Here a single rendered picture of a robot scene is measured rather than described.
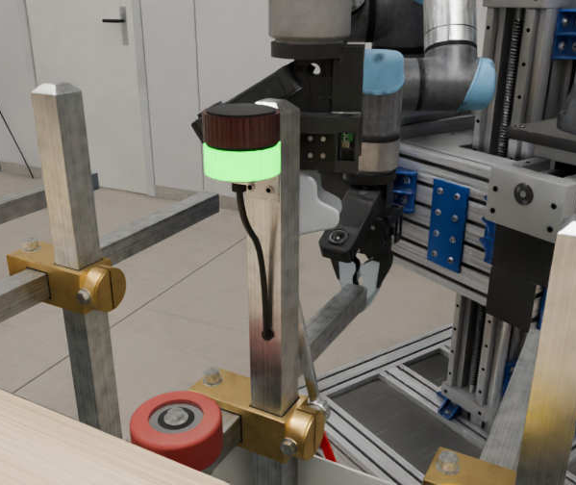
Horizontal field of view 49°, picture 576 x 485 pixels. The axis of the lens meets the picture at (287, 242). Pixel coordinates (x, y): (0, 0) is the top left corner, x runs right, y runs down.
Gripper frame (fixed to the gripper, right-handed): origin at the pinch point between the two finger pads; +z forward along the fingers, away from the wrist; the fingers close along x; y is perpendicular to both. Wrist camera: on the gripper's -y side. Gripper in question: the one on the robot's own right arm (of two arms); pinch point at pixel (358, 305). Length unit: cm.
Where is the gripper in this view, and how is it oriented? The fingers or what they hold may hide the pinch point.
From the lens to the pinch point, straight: 93.7
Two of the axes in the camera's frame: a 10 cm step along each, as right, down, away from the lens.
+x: -8.8, -1.8, 4.4
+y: 4.8, -3.3, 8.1
